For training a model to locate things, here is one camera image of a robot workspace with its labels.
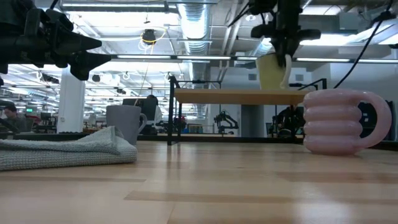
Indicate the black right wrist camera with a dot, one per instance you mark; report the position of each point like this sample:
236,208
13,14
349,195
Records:
262,6

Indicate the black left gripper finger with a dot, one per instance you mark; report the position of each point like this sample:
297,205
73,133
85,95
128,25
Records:
87,63
77,42

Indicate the wooden shelf with black legs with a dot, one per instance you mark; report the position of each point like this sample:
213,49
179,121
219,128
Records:
233,96

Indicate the purple ribbed ceramic mug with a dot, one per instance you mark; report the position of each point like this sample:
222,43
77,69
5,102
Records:
329,124

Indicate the black ceiling-hung device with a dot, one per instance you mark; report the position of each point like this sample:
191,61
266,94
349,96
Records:
149,35

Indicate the person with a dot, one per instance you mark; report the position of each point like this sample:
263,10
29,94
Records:
12,115
152,99

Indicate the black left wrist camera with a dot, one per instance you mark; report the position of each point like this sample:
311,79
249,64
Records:
14,5

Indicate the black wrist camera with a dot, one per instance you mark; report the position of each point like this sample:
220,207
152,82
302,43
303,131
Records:
262,6
14,5

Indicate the black background robot arm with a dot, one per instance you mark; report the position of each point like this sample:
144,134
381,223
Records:
225,119
289,121

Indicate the grey folded cloth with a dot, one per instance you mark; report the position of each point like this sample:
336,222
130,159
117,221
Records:
62,152

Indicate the long ceiling light strip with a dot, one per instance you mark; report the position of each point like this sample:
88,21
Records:
174,57
323,59

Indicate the silver ceiling air duct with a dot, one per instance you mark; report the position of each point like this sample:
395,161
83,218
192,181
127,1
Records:
194,21

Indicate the white building pillar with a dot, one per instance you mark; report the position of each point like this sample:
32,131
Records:
71,105

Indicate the blue ceramic mug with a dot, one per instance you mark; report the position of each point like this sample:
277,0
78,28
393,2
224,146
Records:
124,121

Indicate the black background monitor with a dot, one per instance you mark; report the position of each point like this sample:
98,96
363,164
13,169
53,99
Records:
146,109

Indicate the grey building column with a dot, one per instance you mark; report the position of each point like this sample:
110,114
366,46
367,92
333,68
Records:
252,121

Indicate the pale yellow ceramic mug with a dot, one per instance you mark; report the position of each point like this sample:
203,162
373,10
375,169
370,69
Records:
267,74

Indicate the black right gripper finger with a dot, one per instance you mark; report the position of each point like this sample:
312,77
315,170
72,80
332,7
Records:
280,49
291,45

